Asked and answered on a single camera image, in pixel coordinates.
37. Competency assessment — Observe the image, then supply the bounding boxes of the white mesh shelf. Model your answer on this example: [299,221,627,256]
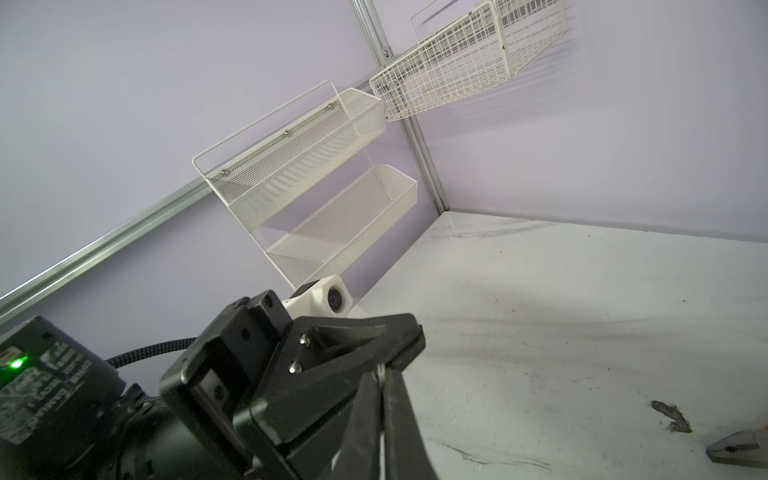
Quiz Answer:
[191,81,386,232]
[266,165,418,288]

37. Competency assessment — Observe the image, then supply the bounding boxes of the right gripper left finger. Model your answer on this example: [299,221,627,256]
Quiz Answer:
[330,367,383,480]

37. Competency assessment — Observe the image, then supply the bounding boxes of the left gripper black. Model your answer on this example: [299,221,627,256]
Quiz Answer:
[113,291,425,479]

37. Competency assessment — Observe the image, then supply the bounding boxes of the aluminium frame profile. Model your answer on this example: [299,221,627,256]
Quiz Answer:
[1,1,437,330]

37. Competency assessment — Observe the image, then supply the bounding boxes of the yellow black pliers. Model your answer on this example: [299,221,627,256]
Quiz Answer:
[706,429,767,469]

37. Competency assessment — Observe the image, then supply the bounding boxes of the upper white mesh shelf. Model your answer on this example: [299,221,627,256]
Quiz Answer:
[191,81,386,232]

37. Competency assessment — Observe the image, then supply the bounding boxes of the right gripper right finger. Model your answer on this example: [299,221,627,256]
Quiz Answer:
[382,368,438,480]

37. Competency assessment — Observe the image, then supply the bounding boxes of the white wire basket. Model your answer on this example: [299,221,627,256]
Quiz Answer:
[369,0,567,122]

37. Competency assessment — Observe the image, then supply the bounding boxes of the key with ring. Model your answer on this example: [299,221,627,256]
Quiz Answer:
[375,363,386,396]

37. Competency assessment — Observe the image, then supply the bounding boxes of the lower white mesh shelf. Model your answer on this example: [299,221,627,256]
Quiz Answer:
[266,165,418,288]

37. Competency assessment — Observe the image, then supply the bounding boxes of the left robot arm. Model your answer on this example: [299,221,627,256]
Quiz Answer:
[1,291,436,479]

